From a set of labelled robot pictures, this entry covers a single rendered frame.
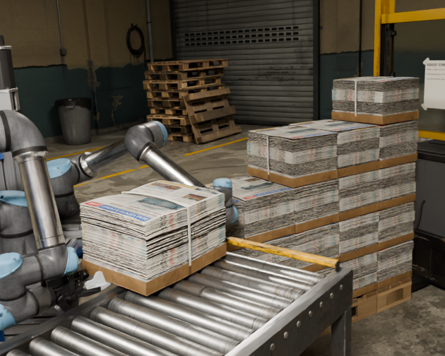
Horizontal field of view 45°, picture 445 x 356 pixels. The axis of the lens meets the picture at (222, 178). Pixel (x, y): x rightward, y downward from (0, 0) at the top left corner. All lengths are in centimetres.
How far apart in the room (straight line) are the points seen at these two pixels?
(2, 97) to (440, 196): 260
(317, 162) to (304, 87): 726
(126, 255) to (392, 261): 192
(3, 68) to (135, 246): 89
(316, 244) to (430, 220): 116
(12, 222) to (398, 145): 200
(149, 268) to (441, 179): 239
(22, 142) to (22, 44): 798
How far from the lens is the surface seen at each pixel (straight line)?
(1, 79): 211
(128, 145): 212
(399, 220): 314
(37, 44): 966
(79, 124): 930
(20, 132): 156
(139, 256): 156
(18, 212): 190
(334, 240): 279
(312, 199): 264
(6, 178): 213
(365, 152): 283
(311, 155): 259
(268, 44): 1019
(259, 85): 1034
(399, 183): 308
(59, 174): 235
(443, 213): 362
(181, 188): 180
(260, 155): 271
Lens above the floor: 149
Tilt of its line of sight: 14 degrees down
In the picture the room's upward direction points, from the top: 3 degrees counter-clockwise
